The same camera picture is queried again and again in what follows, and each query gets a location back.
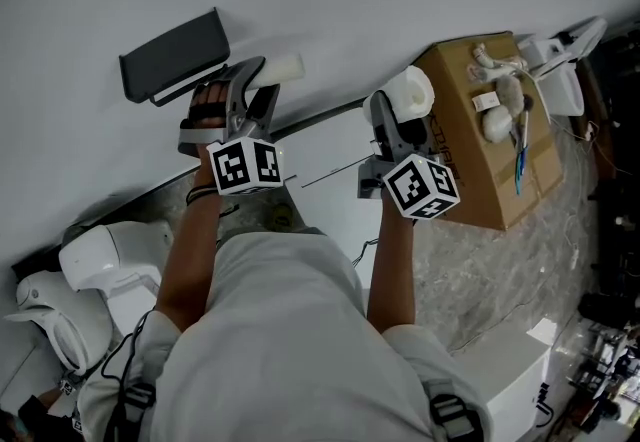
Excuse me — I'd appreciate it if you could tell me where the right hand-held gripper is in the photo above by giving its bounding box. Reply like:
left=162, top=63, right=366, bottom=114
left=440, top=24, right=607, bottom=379
left=356, top=90, right=462, bottom=221

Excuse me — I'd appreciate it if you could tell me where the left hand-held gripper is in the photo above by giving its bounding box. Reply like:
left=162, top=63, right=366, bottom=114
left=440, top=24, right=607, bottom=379
left=177, top=56, right=286, bottom=197

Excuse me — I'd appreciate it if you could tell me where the white toilet paper roll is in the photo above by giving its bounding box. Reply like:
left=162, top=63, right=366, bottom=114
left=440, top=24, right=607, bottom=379
left=363, top=65, right=435, bottom=124

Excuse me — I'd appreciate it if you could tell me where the person's left forearm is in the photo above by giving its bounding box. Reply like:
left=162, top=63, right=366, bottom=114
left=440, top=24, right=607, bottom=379
left=155, top=157, right=224, bottom=331

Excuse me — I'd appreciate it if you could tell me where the person's right forearm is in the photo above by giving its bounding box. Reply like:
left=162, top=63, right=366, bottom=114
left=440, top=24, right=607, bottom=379
left=367, top=194, right=419, bottom=334

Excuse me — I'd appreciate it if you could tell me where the white boxy smart toilet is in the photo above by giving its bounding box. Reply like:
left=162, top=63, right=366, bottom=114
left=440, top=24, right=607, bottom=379
left=272, top=102, right=389, bottom=291

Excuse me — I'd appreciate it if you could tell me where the white elongated smart toilet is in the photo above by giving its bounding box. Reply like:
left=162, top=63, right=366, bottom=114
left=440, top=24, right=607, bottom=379
left=58, top=221, right=175, bottom=349

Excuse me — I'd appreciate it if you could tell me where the white egg-shaped toilet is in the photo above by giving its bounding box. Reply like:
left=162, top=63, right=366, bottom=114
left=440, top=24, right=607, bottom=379
left=2, top=269, right=114, bottom=376

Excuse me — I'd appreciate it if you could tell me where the person's left hand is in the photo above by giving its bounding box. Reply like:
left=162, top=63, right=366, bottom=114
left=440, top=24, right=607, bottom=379
left=186, top=81, right=229, bottom=131

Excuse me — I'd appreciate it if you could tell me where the large brown cardboard box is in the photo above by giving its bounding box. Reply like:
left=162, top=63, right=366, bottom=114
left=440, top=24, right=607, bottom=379
left=413, top=31, right=565, bottom=231

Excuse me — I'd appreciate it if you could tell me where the small white box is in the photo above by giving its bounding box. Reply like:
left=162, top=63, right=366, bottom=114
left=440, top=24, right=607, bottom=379
left=472, top=92, right=501, bottom=114

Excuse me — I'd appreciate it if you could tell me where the white round sponge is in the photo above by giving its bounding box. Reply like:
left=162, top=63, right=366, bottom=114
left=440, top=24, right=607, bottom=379
left=482, top=107, right=514, bottom=142

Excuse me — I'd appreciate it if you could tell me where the black wrist band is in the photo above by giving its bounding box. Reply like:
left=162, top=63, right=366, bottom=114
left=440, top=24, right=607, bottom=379
left=185, top=183, right=222, bottom=207

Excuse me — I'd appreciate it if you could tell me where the white plastic pipe fitting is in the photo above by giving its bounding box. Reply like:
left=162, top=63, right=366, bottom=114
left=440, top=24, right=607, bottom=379
left=467, top=43, right=526, bottom=81

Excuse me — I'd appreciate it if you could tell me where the grey fluffy duster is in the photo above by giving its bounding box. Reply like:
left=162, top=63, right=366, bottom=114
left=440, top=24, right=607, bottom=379
left=494, top=74, right=524, bottom=114

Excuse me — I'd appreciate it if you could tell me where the person's yellow shoe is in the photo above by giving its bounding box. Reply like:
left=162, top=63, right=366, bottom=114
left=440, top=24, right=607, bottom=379
left=269, top=203, right=297, bottom=232

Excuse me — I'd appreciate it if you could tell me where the person's white shirt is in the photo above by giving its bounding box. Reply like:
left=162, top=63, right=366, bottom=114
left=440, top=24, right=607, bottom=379
left=77, top=227, right=494, bottom=442

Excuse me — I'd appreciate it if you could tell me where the cluttered dark equipment shelf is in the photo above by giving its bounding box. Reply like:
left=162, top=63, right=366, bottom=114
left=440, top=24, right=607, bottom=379
left=574, top=29, right=640, bottom=431

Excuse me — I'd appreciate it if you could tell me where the white glossy cabinet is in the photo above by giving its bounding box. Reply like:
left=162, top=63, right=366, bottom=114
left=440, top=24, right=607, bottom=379
left=449, top=327, right=554, bottom=442

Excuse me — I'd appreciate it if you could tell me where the black wall paper holder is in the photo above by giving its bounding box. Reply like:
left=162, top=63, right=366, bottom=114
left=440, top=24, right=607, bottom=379
left=118, top=6, right=232, bottom=108

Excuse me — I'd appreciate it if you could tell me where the blue handled brush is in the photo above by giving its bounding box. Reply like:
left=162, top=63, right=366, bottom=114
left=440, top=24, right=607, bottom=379
left=514, top=139, right=529, bottom=196

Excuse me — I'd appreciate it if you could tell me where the black wrist lanyard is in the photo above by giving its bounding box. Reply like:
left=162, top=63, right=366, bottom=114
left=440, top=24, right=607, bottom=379
left=349, top=238, right=379, bottom=267

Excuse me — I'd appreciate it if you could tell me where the grey chest harness strap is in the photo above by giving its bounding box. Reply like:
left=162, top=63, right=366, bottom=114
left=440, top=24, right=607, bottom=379
left=117, top=382, right=157, bottom=442
left=422, top=378, right=484, bottom=442

